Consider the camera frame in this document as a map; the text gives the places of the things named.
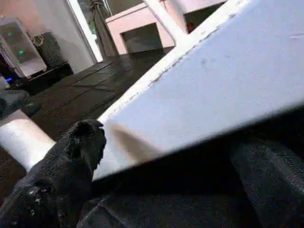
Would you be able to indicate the white plastic table top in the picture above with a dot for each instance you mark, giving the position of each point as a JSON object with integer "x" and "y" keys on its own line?
{"x": 213, "y": 83}

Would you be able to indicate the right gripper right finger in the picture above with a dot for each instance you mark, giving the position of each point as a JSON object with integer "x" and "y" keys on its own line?
{"x": 273, "y": 185}

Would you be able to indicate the low black stand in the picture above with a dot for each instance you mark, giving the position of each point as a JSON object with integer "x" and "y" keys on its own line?
{"x": 52, "y": 76}

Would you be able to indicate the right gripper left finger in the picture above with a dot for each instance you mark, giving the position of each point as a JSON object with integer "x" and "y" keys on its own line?
{"x": 59, "y": 175}

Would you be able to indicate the black work mat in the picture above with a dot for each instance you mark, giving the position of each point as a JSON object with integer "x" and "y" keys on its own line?
{"x": 83, "y": 83}

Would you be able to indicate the white plastic table leg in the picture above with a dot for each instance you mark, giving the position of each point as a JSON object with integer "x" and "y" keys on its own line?
{"x": 166, "y": 21}
{"x": 23, "y": 140}

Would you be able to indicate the small red bottle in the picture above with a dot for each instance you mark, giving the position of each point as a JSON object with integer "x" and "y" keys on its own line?
{"x": 190, "y": 26}

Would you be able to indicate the black textured round vase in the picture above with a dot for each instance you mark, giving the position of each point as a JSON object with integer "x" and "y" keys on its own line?
{"x": 50, "y": 50}

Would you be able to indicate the white cabinet with glass doors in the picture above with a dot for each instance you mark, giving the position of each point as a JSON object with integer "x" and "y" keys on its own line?
{"x": 133, "y": 26}

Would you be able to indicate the white appliance green lights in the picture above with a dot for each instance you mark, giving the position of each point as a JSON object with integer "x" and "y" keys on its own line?
{"x": 21, "y": 47}

